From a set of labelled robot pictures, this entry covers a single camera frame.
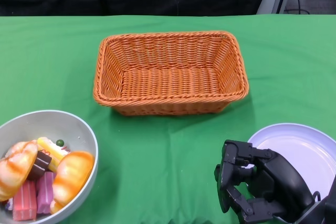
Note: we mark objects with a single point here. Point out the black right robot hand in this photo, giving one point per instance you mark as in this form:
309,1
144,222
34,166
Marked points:
278,179

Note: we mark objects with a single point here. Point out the oval orange swirl bread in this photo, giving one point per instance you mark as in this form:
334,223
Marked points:
71,174

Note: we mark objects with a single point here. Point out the grey-green bowl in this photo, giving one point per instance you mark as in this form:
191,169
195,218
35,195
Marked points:
65,127

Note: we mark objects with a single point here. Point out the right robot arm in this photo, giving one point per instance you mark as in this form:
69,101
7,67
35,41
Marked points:
323,211

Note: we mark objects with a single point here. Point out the pale lilac plate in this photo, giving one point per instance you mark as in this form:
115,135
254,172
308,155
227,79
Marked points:
302,145

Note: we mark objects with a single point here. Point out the orange wicker basket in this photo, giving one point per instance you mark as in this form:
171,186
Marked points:
170,85

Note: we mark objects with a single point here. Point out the yellow cream cake slice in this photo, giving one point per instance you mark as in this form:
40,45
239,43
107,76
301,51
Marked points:
51,150

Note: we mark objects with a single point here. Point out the magenta cake slice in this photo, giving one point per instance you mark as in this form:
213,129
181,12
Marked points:
44,195

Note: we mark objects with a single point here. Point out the chocolate layer cake piece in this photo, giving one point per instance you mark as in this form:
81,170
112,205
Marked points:
39,166

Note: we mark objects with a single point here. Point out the salmon pink cake slice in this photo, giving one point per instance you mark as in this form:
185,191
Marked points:
25,203

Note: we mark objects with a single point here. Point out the green tablecloth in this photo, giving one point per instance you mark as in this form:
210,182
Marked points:
168,155

